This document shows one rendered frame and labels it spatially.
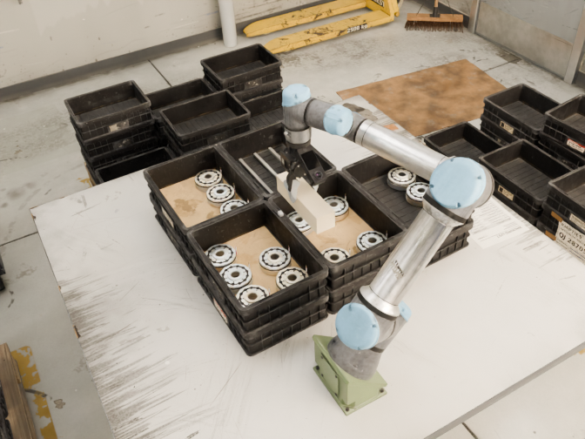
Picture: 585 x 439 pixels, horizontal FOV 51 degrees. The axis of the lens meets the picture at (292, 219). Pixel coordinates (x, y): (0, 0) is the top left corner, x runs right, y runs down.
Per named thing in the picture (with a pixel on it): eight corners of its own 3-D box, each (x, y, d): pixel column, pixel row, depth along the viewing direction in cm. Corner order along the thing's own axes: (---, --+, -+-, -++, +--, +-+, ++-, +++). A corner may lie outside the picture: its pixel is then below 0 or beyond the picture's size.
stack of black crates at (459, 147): (510, 191, 327) (519, 155, 312) (467, 210, 317) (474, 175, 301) (460, 154, 354) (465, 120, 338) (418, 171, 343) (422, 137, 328)
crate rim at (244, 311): (331, 275, 183) (331, 269, 182) (242, 318, 172) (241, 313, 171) (265, 204, 209) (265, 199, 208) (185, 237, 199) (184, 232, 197)
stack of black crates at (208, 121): (236, 155, 363) (227, 88, 333) (258, 182, 343) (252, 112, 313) (172, 178, 349) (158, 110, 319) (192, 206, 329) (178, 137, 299)
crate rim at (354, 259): (409, 237, 194) (410, 231, 192) (331, 275, 183) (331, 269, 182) (339, 173, 220) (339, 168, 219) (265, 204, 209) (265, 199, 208)
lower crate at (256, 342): (331, 319, 197) (331, 294, 189) (249, 361, 186) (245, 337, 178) (270, 246, 223) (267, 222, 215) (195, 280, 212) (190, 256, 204)
